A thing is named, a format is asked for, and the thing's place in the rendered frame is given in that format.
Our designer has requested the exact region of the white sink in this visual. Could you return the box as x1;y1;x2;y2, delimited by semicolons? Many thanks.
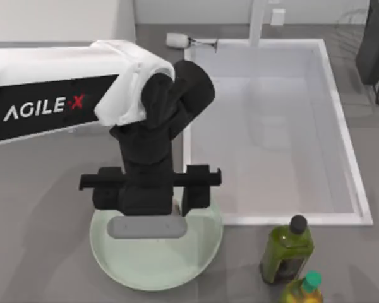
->
182;39;374;227

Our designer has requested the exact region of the green bottle with black cap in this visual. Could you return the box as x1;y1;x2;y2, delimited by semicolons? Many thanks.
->
260;214;316;285

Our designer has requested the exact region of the yellow bottle with green cap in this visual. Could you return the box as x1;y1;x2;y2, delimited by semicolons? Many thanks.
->
278;270;324;303

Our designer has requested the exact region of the tall white tap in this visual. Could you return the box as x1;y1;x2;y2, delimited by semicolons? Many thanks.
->
248;0;264;49

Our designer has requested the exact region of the dark grey rack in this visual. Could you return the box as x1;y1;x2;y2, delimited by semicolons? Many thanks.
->
354;0;379;112

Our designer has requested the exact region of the small white wall socket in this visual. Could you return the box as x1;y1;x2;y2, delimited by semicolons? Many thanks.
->
270;8;286;27

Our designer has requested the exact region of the pale green glass plate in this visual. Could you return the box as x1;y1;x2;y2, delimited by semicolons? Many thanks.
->
89;198;225;292

